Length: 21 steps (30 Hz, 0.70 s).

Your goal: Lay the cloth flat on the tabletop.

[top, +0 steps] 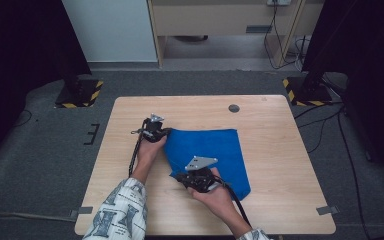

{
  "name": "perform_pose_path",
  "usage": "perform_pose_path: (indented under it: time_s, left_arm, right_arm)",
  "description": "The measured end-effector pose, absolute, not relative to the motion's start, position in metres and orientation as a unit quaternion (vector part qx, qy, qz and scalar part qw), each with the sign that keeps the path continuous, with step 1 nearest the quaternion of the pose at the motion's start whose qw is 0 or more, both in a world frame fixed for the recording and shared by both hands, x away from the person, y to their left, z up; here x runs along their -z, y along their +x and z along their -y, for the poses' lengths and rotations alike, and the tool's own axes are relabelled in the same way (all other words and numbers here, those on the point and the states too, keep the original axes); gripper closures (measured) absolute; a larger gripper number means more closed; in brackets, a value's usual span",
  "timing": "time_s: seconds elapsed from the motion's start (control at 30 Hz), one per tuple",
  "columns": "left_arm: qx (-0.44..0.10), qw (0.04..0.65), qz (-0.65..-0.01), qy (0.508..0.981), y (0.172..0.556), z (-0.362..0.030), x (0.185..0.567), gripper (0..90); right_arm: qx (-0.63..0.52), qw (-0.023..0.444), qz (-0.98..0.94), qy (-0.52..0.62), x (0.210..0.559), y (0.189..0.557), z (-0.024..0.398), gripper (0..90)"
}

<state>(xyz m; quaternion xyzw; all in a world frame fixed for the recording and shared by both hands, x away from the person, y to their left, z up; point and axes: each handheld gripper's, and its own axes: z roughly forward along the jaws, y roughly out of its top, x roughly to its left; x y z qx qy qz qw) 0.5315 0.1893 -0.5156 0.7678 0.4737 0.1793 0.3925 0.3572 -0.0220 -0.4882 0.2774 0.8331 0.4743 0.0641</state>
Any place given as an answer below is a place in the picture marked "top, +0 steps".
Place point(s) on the blue microfibre cloth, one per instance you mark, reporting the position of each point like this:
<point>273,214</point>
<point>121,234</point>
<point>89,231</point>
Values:
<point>213,146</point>

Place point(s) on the white panel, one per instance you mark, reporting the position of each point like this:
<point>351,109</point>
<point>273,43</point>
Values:
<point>110,30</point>

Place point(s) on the light wooden desk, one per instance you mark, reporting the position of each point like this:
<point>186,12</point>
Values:
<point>213,18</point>

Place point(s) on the white power strip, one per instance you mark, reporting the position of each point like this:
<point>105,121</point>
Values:
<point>279,2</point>

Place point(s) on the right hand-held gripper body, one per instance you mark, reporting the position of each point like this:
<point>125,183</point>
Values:
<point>200,180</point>

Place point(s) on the person's left hand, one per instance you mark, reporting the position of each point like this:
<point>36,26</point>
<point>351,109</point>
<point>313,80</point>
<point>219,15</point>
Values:
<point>150,151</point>

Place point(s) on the black stand with striped base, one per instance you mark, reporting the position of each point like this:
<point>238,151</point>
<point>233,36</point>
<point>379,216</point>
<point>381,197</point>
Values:
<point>308,91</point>
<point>80,93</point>

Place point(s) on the person's right hand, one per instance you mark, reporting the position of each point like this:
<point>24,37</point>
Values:
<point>218,200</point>

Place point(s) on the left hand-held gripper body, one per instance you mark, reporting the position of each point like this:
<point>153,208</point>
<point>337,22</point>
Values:
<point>152,129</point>

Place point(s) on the grey tape strip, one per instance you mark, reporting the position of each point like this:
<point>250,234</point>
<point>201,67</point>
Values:
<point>327,210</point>
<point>81,211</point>

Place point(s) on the grey round table grommet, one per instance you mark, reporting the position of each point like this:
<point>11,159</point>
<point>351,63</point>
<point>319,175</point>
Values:
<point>234,108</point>

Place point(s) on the black curtain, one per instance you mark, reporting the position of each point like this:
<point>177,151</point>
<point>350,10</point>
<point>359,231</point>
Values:
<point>373,66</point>
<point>16,60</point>

